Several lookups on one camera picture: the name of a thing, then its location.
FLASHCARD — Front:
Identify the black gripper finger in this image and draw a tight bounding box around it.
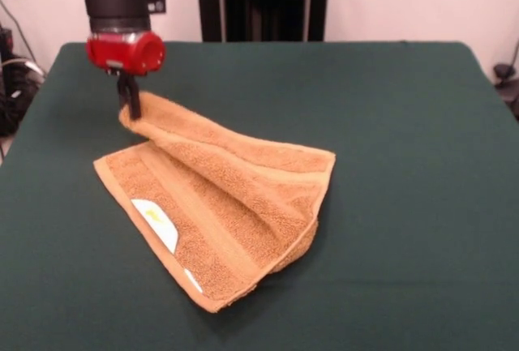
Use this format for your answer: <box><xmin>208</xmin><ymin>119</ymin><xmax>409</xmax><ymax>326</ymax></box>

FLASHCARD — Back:
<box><xmin>123</xmin><ymin>75</ymin><xmax>144</xmax><ymax>121</ymax></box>
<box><xmin>115</xmin><ymin>71</ymin><xmax>131</xmax><ymax>109</ymax></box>

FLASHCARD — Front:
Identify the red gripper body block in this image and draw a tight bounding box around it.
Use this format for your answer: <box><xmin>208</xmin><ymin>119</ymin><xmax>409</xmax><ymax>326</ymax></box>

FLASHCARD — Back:
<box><xmin>85</xmin><ymin>31</ymin><xmax>167</xmax><ymax>77</ymax></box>

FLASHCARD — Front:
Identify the tan terry towel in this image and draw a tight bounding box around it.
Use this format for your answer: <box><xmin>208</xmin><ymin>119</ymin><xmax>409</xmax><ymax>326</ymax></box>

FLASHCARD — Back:
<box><xmin>92</xmin><ymin>90</ymin><xmax>337</xmax><ymax>315</ymax></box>

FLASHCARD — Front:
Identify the small black adapter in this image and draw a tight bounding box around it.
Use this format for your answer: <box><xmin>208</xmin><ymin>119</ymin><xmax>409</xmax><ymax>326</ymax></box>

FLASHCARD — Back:
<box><xmin>0</xmin><ymin>26</ymin><xmax>15</xmax><ymax>56</ymax></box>

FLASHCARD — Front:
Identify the dark green table cloth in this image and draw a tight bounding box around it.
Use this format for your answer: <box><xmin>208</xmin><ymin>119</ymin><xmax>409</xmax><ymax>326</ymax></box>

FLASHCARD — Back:
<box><xmin>0</xmin><ymin>41</ymin><xmax>519</xmax><ymax>351</ymax></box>

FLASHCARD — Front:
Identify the black cable heap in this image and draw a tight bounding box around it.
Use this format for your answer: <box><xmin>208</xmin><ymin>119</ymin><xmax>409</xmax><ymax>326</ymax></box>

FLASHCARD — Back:
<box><xmin>0</xmin><ymin>0</ymin><xmax>46</xmax><ymax>138</ymax></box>

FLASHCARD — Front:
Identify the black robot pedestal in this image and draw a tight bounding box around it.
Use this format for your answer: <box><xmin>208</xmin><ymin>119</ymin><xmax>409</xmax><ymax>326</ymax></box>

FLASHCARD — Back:
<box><xmin>189</xmin><ymin>0</ymin><xmax>337</xmax><ymax>42</ymax></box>

